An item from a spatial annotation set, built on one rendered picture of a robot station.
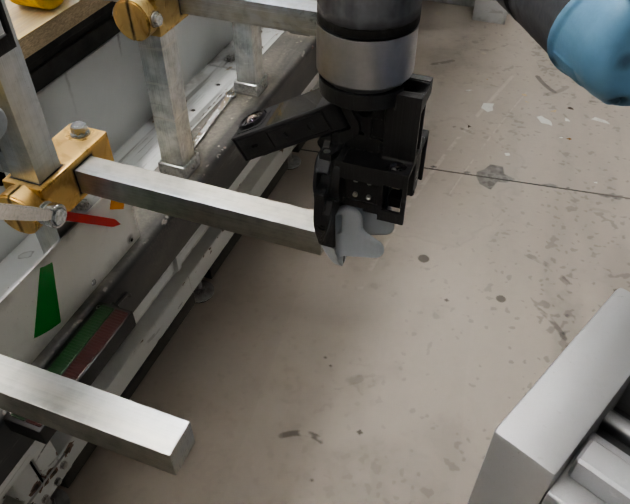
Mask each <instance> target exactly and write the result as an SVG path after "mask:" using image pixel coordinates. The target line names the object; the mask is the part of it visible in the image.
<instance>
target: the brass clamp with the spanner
mask: <svg viewBox="0 0 630 504"><path fill-rule="evenodd" d="M71 124H72V123H71ZM71 124H69V125H67V126H66V127H65V128H64V129H63V130H61V131H60V132H59V133H58V134H57V135H55V136H54V137H53V138H52V141H53V144H54V147H55V150H56V153H57V155H58V158H59V161H60V164H61V166H60V167H59V168H58V169H56V170H55V171H54V172H53V173H52V174H51V175H50V176H49V177H47V178H46V179H45V180H44V181H43V182H42V183H41V184H36V183H33V182H29V181H25V180H21V179H18V178H14V177H12V175H11V173H10V174H9V175H7V176H6V177H5V178H4V179H3V180H2V182H3V185H4V187H5V189H6V190H5V191H4V192H2V193H1V194H0V203H9V204H19V205H28V206H34V207H39V206H40V205H41V204H42V203H43V202H45V201H51V202H56V203H60V204H63V205H64V206H65V207H66V209H67V211H68V212H70V211H71V210H72V209H73V208H74V207H76V206H77V205H78V204H79V203H80V202H81V201H82V200H83V199H84V198H85V197H86V196H87V195H88V194H86V193H82V192H81V190H80V187H79V183H78V180H77V177H76V174H75V170H76V169H77V168H78V167H79V166H80V165H81V164H82V163H83V162H84V161H85V160H86V159H88V158H89V157H90V156H94V157H98V158H102V159H106V160H110V161H114V158H113V154H112V151H111V147H110V143H109V140H108V136H107V132H105V131H102V130H97V129H93V128H89V127H87V128H88V129H89V130H90V134H89V135H88V136H87V137H85V138H81V139H75V138H72V137H71V135H70V133H71V130H70V126H71ZM4 221H5V222H6V223H7V224H8V225H10V226H11V227H12V228H14V229H15V230H17V231H19V232H23V233H27V234H33V233H35V232H37V231H38V230H39V229H40V228H41V227H42V226H43V224H40V223H39V222H38V221H16V220H4Z"/></svg>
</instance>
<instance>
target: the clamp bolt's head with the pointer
mask: <svg viewBox="0 0 630 504"><path fill-rule="evenodd" d="M49 203H51V201H45V202H43V203H42V204H41V205H40V206H39V207H40V208H45V207H46V206H47V205H48V204H49ZM66 216H67V218H66ZM65 220H66V221H71V222H79V223H86V224H93V225H101V226H108V227H115V226H117V225H120V223H119V222H118V221H116V220H115V219H112V218H106V217H100V216H93V215H87V214H81V213H74V212H68V211H67V212H66V211H65V210H64V208H63V207H59V208H57V209H56V210H55V212H54V214H53V223H54V225H56V226H59V225H61V224H63V223H64V222H65Z"/></svg>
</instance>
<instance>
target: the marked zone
mask: <svg viewBox="0 0 630 504"><path fill-rule="evenodd" d="M59 323H61V318H60V312H59V305H58V298H57V291H56V284H55V277H54V270H53V263H50V264H48V265H46V266H44V267H41V268H40V275H39V286H38V298H37V310H36V321H35V333H34V338H36V337H38V336H40V335H42V334H44V333H46V332H48V331H49V330H51V329H52V328H54V327H55V326H57V325H58V324H59Z"/></svg>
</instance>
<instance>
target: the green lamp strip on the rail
mask: <svg viewBox="0 0 630 504"><path fill-rule="evenodd" d="M113 310H114V308H111V307H108V306H105V305H102V304H101V305H100V308H99V309H97V310H96V311H95V312H94V314H93V315H92V316H91V317H90V318H89V320H88V321H87V322H86V323H85V324H84V326H83V327H82V328H81V329H80V331H79V332H78V333H77V334H76V335H75V337H74V338H73V339H72V340H71V341H70V343H69V344H68V345H67V346H66V347H65V349H64V350H63V351H62V352H61V353H60V355H59V356H58V357H57V358H56V360H55V361H54V362H53V363H52V364H51V366H50V367H49V368H48V369H47V371H49V372H52V373H55V374H58V375H62V374H63V372H64V371H65V370H66V369H67V367H68V366H69V365H70V364H71V362H72V361H73V360H74V359H75V357H76V356H77V355H78V354H79V352H80V351H81V350H82V349H83V347H84V346H85V345H86V344H87V342H88V341H89V340H90V339H91V337H92V336H93V335H94V334H95V332H96V331H97V330H98V329H99V327H100V326H101V325H102V324H103V322H104V321H105V320H106V319H107V317H108V316H109V315H110V314H111V312H112V311H113ZM10 416H12V417H14V418H17V419H19V420H22V421H25V420H26V419H27V418H24V417H21V416H19V415H16V414H13V413H11V414H10Z"/></svg>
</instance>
